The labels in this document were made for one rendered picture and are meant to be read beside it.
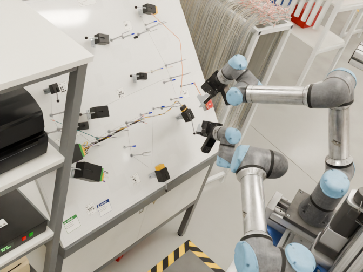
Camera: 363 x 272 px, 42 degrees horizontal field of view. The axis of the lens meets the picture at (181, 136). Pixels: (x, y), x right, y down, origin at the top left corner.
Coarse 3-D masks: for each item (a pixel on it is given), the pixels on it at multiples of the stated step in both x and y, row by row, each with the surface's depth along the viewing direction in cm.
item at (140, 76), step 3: (141, 72) 231; (132, 75) 236; (135, 75) 237; (138, 75) 231; (141, 75) 232; (144, 75) 232; (135, 78) 235; (138, 78) 232; (141, 78) 231; (144, 78) 232; (135, 81) 237
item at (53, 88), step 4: (52, 84) 197; (56, 84) 199; (48, 88) 200; (52, 88) 197; (56, 88) 199; (44, 92) 201; (48, 92) 202; (52, 92) 199; (56, 92) 198; (56, 100) 200
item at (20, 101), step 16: (0, 96) 144; (16, 96) 146; (0, 112) 140; (16, 112) 143; (32, 112) 146; (0, 128) 138; (16, 128) 142; (32, 128) 147; (0, 144) 140; (16, 144) 144; (32, 144) 147; (0, 160) 140; (16, 160) 146
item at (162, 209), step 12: (204, 168) 285; (192, 180) 282; (168, 192) 263; (180, 192) 279; (192, 192) 295; (156, 204) 260; (168, 204) 275; (180, 204) 291; (144, 216) 258; (156, 216) 272; (168, 216) 287; (144, 228) 269
